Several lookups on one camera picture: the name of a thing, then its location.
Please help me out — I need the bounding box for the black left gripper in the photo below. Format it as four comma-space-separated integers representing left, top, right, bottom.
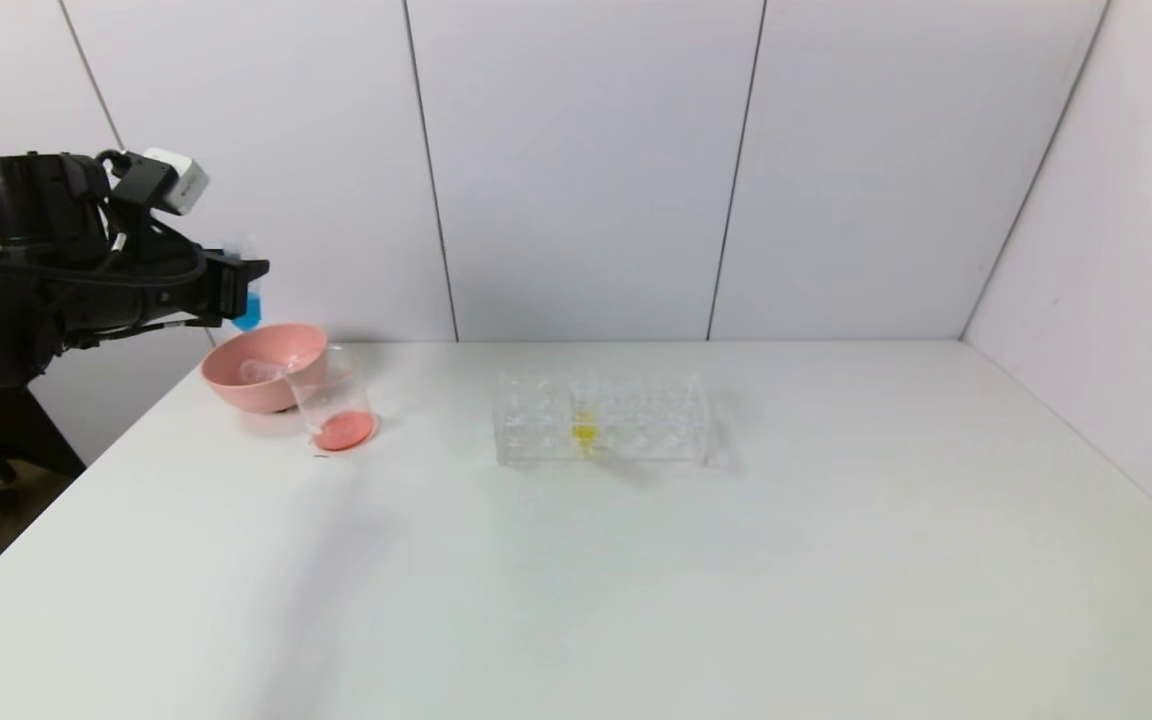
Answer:
139, 229, 270, 330

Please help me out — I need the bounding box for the test tube with blue pigment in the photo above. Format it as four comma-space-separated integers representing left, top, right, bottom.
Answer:
224, 235, 264, 333

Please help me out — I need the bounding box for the test tube with red pigment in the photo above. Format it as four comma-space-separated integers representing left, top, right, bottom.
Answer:
239, 357, 299, 387

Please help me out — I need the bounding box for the test tube with yellow pigment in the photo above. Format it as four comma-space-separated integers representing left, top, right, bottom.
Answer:
571, 380, 599, 453

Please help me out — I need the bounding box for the clear acrylic test tube rack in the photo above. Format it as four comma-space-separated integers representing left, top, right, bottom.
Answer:
494, 371, 713, 467

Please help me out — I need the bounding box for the pink bowl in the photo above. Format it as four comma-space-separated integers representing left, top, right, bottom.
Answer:
201, 323, 330, 414

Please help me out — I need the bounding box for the clear glass beaker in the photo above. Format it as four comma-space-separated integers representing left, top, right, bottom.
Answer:
285, 346, 378, 453

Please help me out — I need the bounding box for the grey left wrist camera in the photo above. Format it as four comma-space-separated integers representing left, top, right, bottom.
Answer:
101, 148, 210, 217

